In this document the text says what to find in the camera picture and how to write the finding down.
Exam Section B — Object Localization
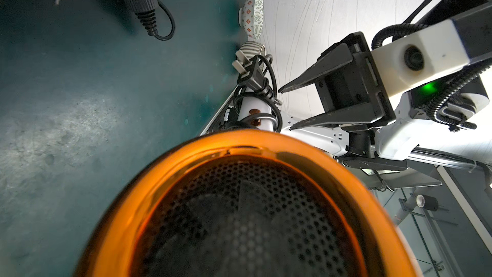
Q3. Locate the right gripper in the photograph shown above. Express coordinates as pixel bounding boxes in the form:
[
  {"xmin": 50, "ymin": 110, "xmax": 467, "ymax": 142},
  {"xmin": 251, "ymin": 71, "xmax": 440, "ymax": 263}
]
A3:
[{"xmin": 278, "ymin": 32, "xmax": 396, "ymax": 130}]

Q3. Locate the white hair dryer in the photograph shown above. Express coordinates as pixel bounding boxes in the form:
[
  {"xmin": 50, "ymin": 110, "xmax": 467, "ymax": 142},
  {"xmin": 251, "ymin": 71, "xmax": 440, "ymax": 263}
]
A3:
[{"xmin": 72, "ymin": 95, "xmax": 422, "ymax": 277}]

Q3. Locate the grey dryer black cord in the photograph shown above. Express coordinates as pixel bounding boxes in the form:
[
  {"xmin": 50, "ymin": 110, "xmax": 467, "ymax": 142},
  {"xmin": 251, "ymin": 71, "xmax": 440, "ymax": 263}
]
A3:
[{"xmin": 27, "ymin": 0, "xmax": 177, "ymax": 42}]

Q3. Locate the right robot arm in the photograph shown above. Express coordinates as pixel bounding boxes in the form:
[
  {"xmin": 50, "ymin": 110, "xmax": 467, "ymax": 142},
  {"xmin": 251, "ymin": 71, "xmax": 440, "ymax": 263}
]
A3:
[{"xmin": 281, "ymin": 0, "xmax": 491, "ymax": 169}]

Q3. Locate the green table mat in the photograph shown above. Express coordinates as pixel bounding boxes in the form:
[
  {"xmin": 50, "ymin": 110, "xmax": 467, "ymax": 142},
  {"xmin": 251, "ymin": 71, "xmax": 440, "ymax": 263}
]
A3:
[{"xmin": 1, "ymin": 0, "xmax": 245, "ymax": 276}]

